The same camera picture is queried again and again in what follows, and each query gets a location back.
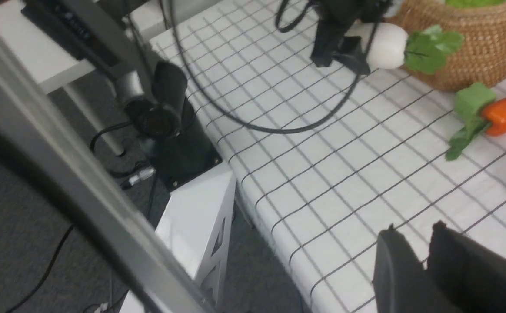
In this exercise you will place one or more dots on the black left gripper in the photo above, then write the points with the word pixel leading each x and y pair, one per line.
pixel 337 16

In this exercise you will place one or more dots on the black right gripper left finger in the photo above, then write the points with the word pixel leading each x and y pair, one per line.
pixel 400 283

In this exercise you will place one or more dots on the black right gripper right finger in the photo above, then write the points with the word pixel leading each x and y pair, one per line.
pixel 472 277

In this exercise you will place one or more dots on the white toy radish green leaves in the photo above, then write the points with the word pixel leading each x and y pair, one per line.
pixel 423 51

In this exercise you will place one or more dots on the orange toy carrot green leaves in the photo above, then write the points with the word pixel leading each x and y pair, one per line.
pixel 492 121

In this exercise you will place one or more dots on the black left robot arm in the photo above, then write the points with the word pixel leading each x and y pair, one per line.
pixel 152 90

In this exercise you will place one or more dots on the white black grid tablecloth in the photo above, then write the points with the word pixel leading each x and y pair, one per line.
pixel 321 197

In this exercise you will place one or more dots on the green foam cube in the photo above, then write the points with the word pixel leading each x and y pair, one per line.
pixel 470 101

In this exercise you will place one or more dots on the woven wicker basket green lining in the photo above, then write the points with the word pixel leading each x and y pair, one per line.
pixel 482 57

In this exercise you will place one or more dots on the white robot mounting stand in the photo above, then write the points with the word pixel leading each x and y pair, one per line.
pixel 196 234

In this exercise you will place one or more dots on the white side table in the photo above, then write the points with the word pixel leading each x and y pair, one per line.
pixel 54 68

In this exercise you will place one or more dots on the grey aluminium frame bar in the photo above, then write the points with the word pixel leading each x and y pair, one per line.
pixel 38 145

